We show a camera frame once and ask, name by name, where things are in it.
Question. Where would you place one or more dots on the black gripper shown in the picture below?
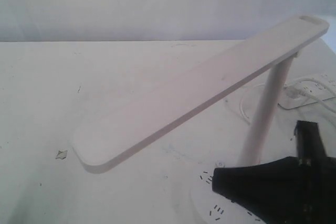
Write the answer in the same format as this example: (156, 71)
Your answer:
(289, 190)

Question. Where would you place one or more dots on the white desk lamp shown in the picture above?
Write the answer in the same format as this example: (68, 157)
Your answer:
(103, 145)

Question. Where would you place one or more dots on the white power strip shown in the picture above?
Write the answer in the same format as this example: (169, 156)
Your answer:
(313, 84)

